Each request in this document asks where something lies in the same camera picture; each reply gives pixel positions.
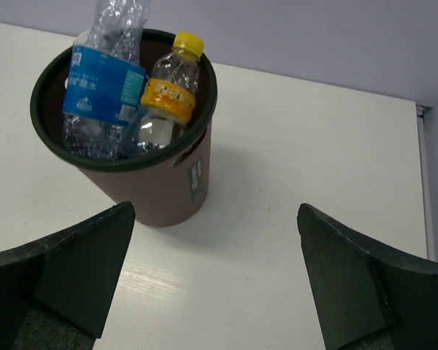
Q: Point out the blue cap bottle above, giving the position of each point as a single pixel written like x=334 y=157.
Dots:
x=105 y=80

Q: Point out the brown bin black rim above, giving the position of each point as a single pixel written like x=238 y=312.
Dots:
x=166 y=187

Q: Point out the clear bottle orange label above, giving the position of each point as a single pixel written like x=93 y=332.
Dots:
x=169 y=98

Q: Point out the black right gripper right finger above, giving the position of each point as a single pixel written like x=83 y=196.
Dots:
x=368 y=295

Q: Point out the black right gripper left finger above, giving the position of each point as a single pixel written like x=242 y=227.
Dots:
x=56 y=292

